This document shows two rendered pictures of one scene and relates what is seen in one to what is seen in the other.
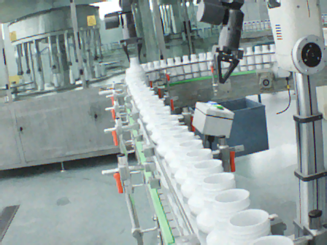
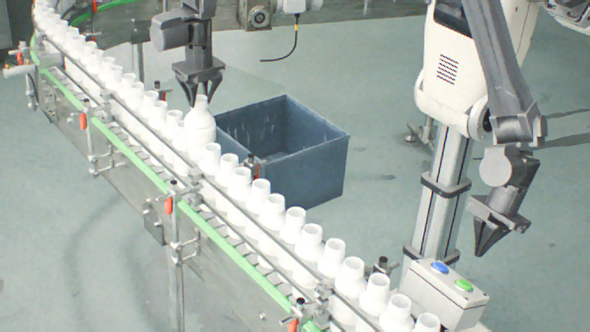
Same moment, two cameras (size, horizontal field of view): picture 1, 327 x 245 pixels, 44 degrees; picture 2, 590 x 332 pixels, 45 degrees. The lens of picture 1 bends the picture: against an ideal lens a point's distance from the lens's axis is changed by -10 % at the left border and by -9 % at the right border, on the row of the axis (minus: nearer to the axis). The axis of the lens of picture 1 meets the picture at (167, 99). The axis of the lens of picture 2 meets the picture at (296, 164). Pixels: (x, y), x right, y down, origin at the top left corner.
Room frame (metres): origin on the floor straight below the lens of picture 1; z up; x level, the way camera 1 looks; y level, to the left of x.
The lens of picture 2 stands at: (0.51, 0.71, 2.00)
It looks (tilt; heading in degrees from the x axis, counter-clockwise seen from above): 32 degrees down; 326
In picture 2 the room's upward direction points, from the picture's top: 4 degrees clockwise
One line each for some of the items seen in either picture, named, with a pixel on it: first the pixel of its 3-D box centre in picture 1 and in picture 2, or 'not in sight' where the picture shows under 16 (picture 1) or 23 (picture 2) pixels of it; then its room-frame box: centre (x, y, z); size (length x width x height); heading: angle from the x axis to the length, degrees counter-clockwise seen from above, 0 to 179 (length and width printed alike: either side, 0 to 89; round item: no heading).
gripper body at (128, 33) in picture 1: (130, 33); (198, 55); (1.81, 0.11, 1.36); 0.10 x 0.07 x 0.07; 96
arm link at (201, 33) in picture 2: (126, 20); (195, 29); (1.81, 0.12, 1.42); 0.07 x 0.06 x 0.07; 97
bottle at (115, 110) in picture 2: not in sight; (118, 96); (2.22, 0.16, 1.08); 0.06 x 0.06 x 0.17
